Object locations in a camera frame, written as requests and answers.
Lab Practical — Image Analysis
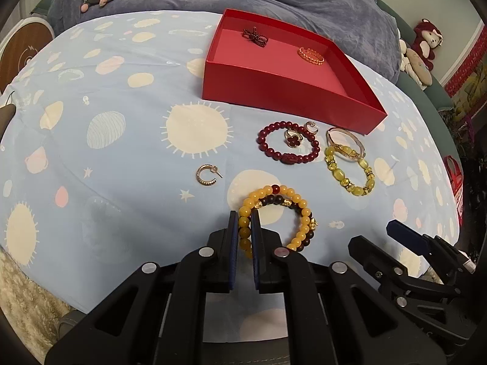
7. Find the gold chain bracelet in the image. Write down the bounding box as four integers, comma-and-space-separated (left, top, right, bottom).
297, 46, 325, 66

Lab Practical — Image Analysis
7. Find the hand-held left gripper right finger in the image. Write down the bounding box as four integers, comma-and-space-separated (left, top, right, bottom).
251, 212, 447, 365

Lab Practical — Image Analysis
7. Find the beige rug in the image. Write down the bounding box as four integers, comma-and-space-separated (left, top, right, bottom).
0, 247, 84, 350

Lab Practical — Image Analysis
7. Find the red jewelry box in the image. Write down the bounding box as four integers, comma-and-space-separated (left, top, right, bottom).
201, 8, 389, 135

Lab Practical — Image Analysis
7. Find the yellow-green bead bracelet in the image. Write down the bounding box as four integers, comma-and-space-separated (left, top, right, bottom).
323, 144, 377, 196

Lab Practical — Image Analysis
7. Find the dark brown bead bracelet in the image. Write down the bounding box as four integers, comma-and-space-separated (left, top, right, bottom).
253, 195, 318, 253

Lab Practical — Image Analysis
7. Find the beige plush toy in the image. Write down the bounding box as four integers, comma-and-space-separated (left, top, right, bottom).
399, 39, 434, 91

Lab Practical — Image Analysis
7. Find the light blue planet-print sheet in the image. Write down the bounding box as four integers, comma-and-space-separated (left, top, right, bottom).
0, 9, 463, 345

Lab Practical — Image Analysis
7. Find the red monkey plush toy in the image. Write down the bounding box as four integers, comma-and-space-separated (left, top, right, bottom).
413, 18, 444, 71

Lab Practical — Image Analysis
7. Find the red clover ring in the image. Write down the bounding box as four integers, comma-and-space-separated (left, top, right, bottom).
285, 129, 305, 148

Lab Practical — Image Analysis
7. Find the potted plant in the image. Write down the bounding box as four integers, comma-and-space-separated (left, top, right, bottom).
443, 108, 478, 160

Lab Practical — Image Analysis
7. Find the green sofa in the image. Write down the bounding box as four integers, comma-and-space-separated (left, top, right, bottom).
375, 0, 463, 168

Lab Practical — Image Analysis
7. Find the yellow bead bracelet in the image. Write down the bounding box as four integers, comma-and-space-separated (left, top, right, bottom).
238, 184, 310, 259

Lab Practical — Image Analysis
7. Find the red bag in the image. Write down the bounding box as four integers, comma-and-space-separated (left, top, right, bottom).
445, 156, 465, 217

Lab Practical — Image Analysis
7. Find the red and yellow wall poster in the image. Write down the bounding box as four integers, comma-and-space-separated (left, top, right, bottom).
443, 19, 487, 122

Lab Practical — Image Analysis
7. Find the dark purple beaded ornament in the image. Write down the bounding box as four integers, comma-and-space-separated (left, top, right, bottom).
242, 26, 269, 49

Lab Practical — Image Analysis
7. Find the round white and wood appliance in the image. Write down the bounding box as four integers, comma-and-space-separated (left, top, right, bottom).
0, 15, 54, 96

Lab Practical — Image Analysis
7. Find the gold bangle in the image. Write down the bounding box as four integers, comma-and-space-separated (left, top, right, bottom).
326, 127, 366, 160

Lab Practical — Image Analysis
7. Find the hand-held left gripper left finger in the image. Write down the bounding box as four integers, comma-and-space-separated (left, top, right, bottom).
45, 211, 240, 365

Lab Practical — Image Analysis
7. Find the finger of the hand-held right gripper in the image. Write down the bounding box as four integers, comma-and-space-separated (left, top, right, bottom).
385, 219, 475, 275
348, 235, 412, 287

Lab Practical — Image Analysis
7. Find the dark red bead bracelet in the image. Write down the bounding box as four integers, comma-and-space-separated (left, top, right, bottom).
258, 121, 320, 165

